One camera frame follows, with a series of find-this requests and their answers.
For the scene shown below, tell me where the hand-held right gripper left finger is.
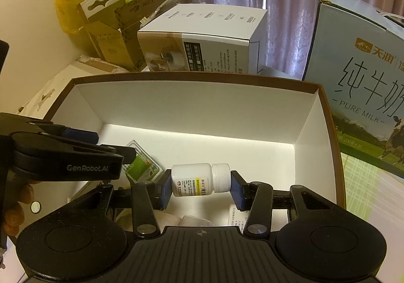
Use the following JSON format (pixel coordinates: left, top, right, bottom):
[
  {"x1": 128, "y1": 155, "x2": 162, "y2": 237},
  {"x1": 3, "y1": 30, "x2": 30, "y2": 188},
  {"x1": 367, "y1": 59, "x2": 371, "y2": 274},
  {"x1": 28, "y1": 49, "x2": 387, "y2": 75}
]
[{"x1": 63, "y1": 169, "x2": 173, "y2": 239}]

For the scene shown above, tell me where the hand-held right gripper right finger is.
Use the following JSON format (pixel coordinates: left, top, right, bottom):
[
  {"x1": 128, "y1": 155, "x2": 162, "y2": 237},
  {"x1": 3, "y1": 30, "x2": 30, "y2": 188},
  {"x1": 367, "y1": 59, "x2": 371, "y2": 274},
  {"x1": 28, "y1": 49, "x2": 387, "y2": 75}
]
[{"x1": 230, "y1": 170, "x2": 343, "y2": 238}]

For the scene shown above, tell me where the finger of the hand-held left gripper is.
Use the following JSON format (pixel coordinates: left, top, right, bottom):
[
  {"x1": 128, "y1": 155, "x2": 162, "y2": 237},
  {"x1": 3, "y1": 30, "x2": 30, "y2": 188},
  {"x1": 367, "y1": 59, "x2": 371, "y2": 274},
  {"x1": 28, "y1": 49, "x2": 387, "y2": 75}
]
[
  {"x1": 28, "y1": 118, "x2": 99, "y2": 145},
  {"x1": 11, "y1": 132, "x2": 137, "y2": 166}
]

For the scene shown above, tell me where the white waffle towel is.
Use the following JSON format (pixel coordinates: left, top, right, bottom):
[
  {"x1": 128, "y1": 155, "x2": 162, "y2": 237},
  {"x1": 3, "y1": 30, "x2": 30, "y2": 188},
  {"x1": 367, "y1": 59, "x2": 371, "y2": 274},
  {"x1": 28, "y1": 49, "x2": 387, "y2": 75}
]
[{"x1": 114, "y1": 207, "x2": 187, "y2": 230}]

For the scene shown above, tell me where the green medicine box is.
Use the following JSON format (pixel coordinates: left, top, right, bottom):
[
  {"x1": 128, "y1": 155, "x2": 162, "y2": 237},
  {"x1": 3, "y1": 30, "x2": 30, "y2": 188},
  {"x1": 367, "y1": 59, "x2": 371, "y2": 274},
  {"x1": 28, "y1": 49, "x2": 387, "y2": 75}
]
[{"x1": 124, "y1": 140, "x2": 163, "y2": 184}]

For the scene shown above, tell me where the white pill bottle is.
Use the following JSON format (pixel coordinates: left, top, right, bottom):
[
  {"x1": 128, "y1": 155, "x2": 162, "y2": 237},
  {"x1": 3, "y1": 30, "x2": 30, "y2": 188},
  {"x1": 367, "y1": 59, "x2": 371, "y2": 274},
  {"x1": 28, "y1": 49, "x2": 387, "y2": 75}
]
[{"x1": 171, "y1": 162, "x2": 232, "y2": 198}]

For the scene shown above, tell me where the brown cardboard box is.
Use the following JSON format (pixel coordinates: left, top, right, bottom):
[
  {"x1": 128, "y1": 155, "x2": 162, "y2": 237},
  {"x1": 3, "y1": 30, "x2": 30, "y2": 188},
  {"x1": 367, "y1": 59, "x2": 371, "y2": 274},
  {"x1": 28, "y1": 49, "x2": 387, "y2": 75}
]
[{"x1": 39, "y1": 71, "x2": 348, "y2": 236}]

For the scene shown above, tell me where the person's left hand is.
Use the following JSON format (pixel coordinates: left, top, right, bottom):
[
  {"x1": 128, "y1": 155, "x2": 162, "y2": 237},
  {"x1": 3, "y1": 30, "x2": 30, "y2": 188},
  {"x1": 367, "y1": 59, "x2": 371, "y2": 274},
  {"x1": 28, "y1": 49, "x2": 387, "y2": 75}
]
[{"x1": 2, "y1": 183, "x2": 35, "y2": 237}]

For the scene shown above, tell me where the cream patterned sheet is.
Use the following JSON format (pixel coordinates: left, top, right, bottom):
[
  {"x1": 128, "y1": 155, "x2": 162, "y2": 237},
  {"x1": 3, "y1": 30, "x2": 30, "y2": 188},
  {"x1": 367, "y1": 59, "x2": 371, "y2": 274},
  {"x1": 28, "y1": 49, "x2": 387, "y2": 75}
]
[{"x1": 17, "y1": 67, "x2": 95, "y2": 119}]

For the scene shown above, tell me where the flat brown cardboard sheet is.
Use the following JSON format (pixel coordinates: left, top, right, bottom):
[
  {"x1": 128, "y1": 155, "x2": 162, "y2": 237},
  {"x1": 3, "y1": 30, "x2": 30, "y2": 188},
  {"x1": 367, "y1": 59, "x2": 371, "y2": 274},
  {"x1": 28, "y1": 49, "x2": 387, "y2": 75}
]
[{"x1": 70, "y1": 55, "x2": 131, "y2": 74}]

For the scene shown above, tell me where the yellow plastic bag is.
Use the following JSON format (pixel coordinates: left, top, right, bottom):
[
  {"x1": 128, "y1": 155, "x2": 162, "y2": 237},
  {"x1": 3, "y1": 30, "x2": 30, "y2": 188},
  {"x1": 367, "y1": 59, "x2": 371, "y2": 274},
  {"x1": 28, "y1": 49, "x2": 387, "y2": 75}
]
[{"x1": 55, "y1": 0, "x2": 97, "y2": 34}]

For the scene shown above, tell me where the open brown cardboard carton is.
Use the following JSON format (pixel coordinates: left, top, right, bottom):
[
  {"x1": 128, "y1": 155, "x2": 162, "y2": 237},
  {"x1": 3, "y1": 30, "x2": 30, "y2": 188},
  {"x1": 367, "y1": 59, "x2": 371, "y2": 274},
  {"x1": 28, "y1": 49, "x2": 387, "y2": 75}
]
[{"x1": 114, "y1": 0, "x2": 177, "y2": 50}]

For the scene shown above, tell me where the white appliance box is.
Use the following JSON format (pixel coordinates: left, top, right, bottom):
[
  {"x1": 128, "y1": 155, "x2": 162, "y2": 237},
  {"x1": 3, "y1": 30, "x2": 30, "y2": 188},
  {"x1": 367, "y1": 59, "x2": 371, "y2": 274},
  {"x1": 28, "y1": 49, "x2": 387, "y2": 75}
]
[{"x1": 137, "y1": 3, "x2": 268, "y2": 75}]

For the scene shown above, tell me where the light blue milk carton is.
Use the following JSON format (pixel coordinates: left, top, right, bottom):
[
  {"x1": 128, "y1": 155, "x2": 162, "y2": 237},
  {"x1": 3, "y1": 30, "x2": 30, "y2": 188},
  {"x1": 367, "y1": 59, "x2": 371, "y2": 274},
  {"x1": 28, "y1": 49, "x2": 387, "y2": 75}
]
[{"x1": 301, "y1": 0, "x2": 404, "y2": 178}]

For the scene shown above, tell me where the cardboard carton with white handle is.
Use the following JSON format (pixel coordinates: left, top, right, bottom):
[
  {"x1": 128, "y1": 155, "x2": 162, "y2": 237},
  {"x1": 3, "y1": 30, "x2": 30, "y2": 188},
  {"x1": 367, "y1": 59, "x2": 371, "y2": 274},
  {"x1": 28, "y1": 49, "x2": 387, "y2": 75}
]
[{"x1": 77, "y1": 0, "x2": 147, "y2": 71}]

